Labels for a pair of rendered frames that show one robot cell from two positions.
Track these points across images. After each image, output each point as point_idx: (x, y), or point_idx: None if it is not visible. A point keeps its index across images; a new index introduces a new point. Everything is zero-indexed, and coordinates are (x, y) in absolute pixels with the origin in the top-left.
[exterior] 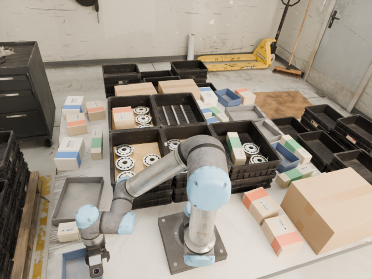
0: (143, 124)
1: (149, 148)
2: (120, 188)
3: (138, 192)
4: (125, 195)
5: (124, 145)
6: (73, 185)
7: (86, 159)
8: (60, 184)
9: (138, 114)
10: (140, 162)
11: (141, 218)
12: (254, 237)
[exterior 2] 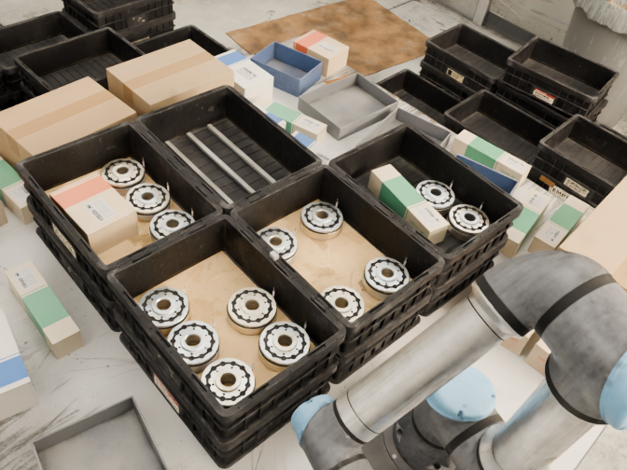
0: (160, 214)
1: (215, 273)
2: (332, 436)
3: (384, 428)
4: (351, 448)
5: (154, 293)
6: (59, 451)
7: (36, 363)
8: (16, 467)
9: (124, 187)
10: (221, 321)
11: (289, 455)
12: (525, 387)
